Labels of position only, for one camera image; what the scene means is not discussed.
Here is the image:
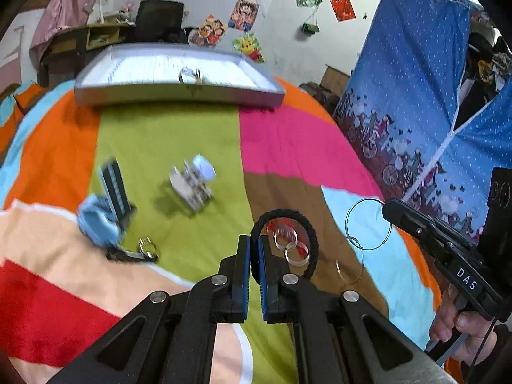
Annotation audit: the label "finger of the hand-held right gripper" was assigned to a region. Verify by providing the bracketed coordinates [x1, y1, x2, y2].
[384, 199, 477, 251]
[383, 207, 461, 267]

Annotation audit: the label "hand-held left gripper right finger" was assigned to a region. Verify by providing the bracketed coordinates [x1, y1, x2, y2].
[258, 237, 457, 384]

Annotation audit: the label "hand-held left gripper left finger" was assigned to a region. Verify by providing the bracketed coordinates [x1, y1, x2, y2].
[48, 235, 251, 384]

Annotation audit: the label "silver wire hoop earring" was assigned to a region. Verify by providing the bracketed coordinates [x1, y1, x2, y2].
[345, 199, 393, 252]
[335, 248, 364, 286]

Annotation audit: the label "black braided hair tie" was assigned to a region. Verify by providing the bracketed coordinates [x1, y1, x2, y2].
[250, 208, 320, 280]

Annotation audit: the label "black wavy hair clip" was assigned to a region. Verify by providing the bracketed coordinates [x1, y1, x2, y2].
[106, 248, 141, 262]

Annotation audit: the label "blue scrunchie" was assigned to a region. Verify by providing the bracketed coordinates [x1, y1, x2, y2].
[77, 195, 123, 247]

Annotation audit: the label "grey rectangular tray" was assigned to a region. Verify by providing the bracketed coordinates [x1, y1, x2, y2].
[74, 42, 287, 109]

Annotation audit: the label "person's right hand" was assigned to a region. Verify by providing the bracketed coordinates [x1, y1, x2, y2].
[429, 286, 497, 365]

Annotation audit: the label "silver rhinestone hair clip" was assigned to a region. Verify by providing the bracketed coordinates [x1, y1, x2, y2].
[168, 154, 217, 214]

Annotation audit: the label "dark hanging clothes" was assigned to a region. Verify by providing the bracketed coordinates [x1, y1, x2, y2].
[460, 28, 512, 132]

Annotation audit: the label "colourful patchwork blanket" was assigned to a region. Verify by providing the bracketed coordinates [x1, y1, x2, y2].
[0, 76, 454, 384]

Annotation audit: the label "black hair comb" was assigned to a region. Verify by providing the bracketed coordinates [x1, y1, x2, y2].
[98, 159, 138, 225]

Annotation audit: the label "blue printed fabric wardrobe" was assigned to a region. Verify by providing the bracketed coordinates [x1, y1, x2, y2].
[332, 0, 512, 245]

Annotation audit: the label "dark woven basket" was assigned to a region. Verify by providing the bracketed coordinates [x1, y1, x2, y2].
[298, 82, 341, 115]

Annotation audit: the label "cardboard box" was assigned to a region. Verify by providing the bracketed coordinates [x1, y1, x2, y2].
[320, 66, 353, 95]

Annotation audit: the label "black office chair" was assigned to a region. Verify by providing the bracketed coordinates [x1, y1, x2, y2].
[134, 0, 189, 44]

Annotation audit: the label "wooden desk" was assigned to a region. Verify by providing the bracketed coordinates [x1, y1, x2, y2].
[39, 22, 137, 89]

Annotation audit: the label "pink knotted curtain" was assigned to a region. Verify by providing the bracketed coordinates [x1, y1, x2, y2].
[31, 0, 115, 59]

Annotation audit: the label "clear plastic ring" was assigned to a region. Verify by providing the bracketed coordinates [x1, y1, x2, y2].
[273, 227, 298, 249]
[284, 242, 310, 267]

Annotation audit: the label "yellow bear wall poster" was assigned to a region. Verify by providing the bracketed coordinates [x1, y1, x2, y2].
[233, 34, 266, 64]

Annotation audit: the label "red paper wall decoration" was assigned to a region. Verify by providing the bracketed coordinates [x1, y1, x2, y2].
[330, 0, 356, 22]

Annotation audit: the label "cartoon couple wall poster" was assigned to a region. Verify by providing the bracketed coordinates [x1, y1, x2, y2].
[188, 15, 228, 48]

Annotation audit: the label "cartoon boy wall poster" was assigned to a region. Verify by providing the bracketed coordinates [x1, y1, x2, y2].
[228, 0, 260, 32]

